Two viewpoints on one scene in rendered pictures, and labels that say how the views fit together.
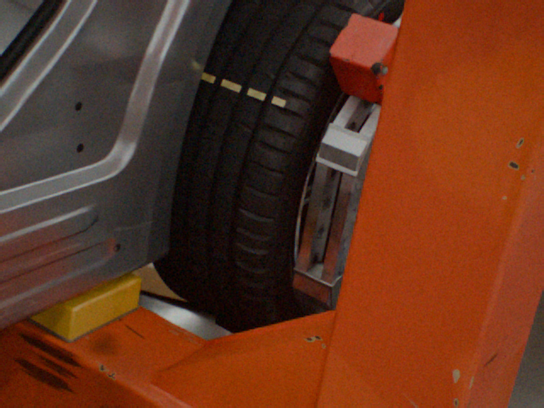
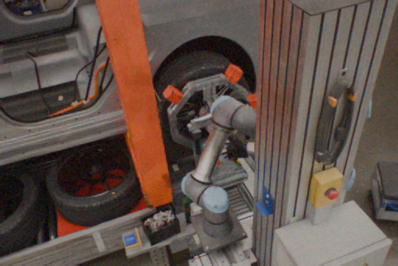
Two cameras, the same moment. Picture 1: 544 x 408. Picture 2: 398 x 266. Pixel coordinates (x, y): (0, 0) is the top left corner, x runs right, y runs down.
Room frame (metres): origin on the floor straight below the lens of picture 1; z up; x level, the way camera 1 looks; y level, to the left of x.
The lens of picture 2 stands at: (-0.01, -1.54, 2.42)
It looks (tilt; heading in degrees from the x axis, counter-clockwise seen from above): 41 degrees down; 43
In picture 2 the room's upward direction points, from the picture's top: 6 degrees counter-clockwise
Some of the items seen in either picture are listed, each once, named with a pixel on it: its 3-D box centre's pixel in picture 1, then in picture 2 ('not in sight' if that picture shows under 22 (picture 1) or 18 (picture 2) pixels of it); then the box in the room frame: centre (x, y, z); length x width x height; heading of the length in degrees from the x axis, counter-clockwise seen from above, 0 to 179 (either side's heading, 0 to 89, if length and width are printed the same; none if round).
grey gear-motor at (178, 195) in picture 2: not in sight; (178, 184); (1.30, -0.04, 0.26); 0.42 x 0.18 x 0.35; 60
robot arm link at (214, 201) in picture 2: not in sight; (215, 203); (0.87, -0.77, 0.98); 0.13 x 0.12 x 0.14; 81
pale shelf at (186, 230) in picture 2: not in sight; (158, 233); (0.82, -0.34, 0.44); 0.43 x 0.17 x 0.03; 150
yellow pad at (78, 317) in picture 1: (70, 290); not in sight; (1.24, 0.26, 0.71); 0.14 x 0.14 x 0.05; 60
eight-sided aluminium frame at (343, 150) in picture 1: (413, 178); (209, 114); (1.52, -0.20, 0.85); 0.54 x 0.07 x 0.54; 150
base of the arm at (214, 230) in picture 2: not in sight; (217, 219); (0.87, -0.77, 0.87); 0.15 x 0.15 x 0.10
